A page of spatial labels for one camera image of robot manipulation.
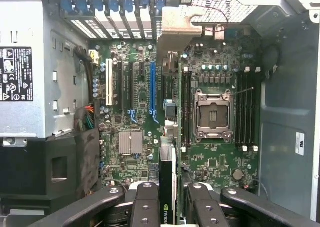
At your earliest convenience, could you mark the coin cell battery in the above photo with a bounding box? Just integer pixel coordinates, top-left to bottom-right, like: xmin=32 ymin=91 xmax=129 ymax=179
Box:
xmin=231 ymin=168 xmax=244 ymax=181

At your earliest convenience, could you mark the grey chipset heatsink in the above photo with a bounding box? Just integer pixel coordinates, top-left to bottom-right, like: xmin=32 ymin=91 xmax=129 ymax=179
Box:
xmin=118 ymin=131 xmax=144 ymax=155

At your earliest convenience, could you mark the CPU socket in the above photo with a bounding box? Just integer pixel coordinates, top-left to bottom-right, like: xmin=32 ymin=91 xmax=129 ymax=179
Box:
xmin=194 ymin=88 xmax=235 ymax=144

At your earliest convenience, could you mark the black RAM slot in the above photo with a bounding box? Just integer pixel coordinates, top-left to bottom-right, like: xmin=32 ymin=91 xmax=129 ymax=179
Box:
xmin=236 ymin=70 xmax=242 ymax=150
xmin=187 ymin=67 xmax=194 ymax=148
xmin=246 ymin=70 xmax=253 ymax=150
xmin=251 ymin=66 xmax=261 ymax=152
xmin=181 ymin=67 xmax=188 ymax=148
xmin=241 ymin=66 xmax=248 ymax=152

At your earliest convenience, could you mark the green motherboard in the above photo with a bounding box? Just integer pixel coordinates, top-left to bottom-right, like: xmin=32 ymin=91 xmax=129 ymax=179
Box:
xmin=88 ymin=26 xmax=262 ymax=195

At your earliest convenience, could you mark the white case sticker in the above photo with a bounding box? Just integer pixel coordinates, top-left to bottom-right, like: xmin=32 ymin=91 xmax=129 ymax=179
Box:
xmin=295 ymin=131 xmax=305 ymax=157

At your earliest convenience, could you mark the black open PC case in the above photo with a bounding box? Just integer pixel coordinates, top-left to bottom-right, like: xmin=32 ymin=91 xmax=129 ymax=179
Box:
xmin=0 ymin=0 xmax=320 ymax=227

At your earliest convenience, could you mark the blue expansion slot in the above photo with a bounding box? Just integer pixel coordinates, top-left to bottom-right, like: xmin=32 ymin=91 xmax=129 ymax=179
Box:
xmin=149 ymin=61 xmax=160 ymax=124

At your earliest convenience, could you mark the black plastic fan shroud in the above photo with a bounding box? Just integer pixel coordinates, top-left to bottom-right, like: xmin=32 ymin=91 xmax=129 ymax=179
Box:
xmin=0 ymin=129 xmax=102 ymax=208

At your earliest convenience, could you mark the socket locking lever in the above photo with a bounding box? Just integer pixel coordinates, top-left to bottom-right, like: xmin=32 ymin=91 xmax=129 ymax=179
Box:
xmin=231 ymin=86 xmax=255 ymax=97

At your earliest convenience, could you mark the white expansion slot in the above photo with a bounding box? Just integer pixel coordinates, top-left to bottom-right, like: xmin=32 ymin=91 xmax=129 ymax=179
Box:
xmin=105 ymin=58 xmax=114 ymax=107

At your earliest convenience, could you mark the grey power supply unit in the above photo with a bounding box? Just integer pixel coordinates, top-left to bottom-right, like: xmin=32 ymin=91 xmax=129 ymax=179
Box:
xmin=0 ymin=0 xmax=91 ymax=140

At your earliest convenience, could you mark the sleeved power wire bundle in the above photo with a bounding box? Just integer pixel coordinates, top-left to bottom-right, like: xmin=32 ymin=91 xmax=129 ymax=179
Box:
xmin=73 ymin=45 xmax=101 ymax=133

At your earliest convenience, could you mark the thin red wire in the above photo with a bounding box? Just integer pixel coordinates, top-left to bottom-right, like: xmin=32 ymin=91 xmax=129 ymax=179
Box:
xmin=191 ymin=0 xmax=230 ymax=40

